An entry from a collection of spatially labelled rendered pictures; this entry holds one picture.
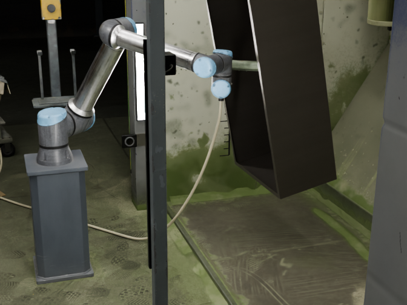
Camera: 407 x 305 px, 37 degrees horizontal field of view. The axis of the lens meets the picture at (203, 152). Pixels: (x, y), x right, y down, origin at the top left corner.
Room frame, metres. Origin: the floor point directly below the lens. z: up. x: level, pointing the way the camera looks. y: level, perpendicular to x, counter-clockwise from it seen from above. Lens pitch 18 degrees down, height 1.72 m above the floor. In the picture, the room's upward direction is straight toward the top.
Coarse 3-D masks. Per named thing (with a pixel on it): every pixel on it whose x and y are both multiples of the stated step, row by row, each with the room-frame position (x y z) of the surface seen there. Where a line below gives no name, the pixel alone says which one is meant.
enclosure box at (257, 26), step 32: (224, 0) 3.54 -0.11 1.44; (256, 0) 2.95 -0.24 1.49; (288, 0) 3.01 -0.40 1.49; (224, 32) 3.54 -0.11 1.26; (256, 32) 2.96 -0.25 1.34; (288, 32) 3.02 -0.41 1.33; (288, 64) 3.02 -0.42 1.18; (320, 64) 3.08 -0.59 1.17; (256, 96) 3.62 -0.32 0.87; (288, 96) 3.02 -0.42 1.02; (320, 96) 3.09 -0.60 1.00; (256, 128) 3.63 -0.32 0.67; (288, 128) 3.03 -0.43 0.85; (320, 128) 3.09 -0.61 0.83; (256, 160) 3.57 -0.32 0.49; (288, 160) 3.03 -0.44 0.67; (320, 160) 3.10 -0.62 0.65; (288, 192) 3.04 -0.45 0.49
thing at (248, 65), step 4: (232, 60) 3.13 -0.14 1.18; (236, 60) 3.13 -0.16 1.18; (232, 64) 3.10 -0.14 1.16; (236, 64) 3.10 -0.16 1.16; (240, 64) 3.10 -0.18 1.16; (244, 64) 3.09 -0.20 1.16; (248, 64) 3.09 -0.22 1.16; (252, 64) 3.09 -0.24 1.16; (256, 64) 3.09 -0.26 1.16; (232, 68) 3.11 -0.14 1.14; (236, 68) 3.10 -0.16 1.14; (240, 68) 3.10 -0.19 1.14; (244, 68) 3.10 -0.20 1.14; (248, 68) 3.09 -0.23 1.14; (252, 68) 3.09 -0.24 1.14; (256, 68) 3.09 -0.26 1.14; (220, 100) 3.11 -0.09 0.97
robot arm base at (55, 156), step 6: (66, 144) 3.08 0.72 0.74; (42, 150) 3.04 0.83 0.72; (48, 150) 3.02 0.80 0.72; (54, 150) 3.03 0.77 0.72; (60, 150) 3.04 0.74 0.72; (66, 150) 3.07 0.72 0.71; (42, 156) 3.03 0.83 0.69; (48, 156) 3.01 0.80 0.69; (54, 156) 3.02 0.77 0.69; (60, 156) 3.03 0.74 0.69; (66, 156) 3.06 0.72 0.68; (72, 156) 3.10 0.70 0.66; (42, 162) 3.01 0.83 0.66; (48, 162) 3.00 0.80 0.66; (54, 162) 3.01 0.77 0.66; (60, 162) 3.02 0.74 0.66; (66, 162) 3.04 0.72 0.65
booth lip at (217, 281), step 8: (168, 208) 3.85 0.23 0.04; (176, 224) 3.61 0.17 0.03; (184, 232) 3.48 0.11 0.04; (192, 240) 3.37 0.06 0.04; (192, 248) 3.29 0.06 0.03; (200, 256) 3.17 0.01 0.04; (208, 264) 3.07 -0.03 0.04; (208, 272) 3.00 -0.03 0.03; (216, 280) 2.90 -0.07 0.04; (224, 288) 2.82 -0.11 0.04; (224, 296) 2.76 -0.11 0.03; (232, 304) 2.67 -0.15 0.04
